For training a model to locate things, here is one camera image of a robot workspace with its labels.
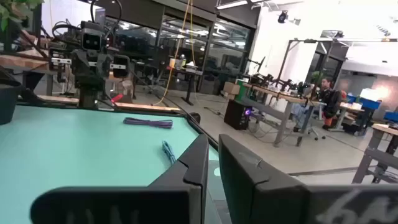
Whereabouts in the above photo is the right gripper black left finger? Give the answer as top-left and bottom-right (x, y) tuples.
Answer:
(30, 133), (210, 224)

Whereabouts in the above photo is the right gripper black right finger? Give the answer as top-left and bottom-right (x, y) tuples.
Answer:
(218, 133), (398, 224)

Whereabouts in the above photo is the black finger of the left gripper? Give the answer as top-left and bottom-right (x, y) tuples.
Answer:
(111, 54), (131, 79)
(48, 47), (72, 83)

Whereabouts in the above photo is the purple braided USB-C cable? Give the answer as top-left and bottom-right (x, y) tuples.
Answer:
(123, 117), (174, 129)

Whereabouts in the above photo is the wooden shelf board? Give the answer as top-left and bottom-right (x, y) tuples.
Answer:
(0, 51), (51, 74)

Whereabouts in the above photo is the green potted plant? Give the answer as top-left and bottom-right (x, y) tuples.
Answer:
(0, 0), (44, 126)

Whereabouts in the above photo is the black standing desk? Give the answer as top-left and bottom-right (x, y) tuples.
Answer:
(167, 65), (206, 106)

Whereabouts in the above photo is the black computer tower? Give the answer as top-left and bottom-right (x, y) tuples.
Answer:
(223, 100), (253, 131)

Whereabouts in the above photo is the long wood-topped workbench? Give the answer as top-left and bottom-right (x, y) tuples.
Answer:
(239, 81), (326, 147)

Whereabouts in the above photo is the cardboard box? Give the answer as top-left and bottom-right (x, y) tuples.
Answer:
(223, 81), (241, 96)

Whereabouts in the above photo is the black robot equipment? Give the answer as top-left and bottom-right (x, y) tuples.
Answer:
(251, 73), (312, 95)

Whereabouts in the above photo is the person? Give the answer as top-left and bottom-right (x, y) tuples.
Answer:
(319, 77), (343, 131)

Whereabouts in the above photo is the ceiling light strip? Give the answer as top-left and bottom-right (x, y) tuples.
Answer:
(216, 0), (249, 11)

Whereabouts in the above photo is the blue storage bin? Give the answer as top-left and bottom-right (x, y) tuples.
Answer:
(383, 111), (398, 124)
(346, 94), (382, 110)

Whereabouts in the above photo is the white box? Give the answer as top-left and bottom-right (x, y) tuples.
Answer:
(359, 88), (382, 101)

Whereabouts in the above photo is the black ceiling spotlight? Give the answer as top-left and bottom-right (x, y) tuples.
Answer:
(277, 9), (290, 24)

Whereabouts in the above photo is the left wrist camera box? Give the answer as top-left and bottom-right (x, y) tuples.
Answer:
(80, 20), (104, 52)

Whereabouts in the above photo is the yellow cord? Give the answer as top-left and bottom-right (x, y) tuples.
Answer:
(152, 0), (197, 106)

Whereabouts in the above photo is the wood-topped grey frame table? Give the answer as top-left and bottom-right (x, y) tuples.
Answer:
(351, 123), (398, 185)

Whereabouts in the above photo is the black overhead gantry frame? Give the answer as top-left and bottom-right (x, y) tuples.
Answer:
(275, 37), (398, 85)

